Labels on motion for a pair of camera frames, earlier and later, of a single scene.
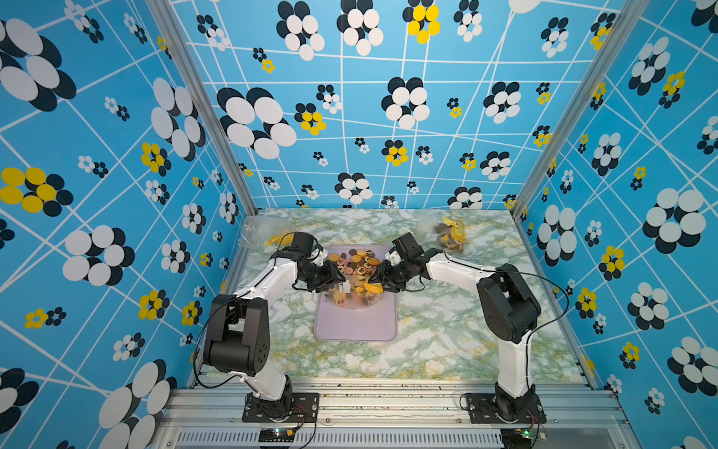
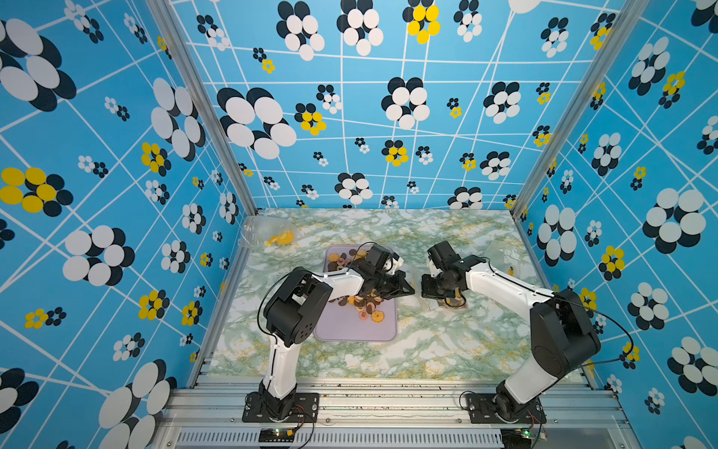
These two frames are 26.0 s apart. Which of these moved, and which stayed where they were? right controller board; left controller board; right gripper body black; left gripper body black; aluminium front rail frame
Moved: left gripper body black; right gripper body black
Stayed: left controller board; right controller board; aluminium front rail frame
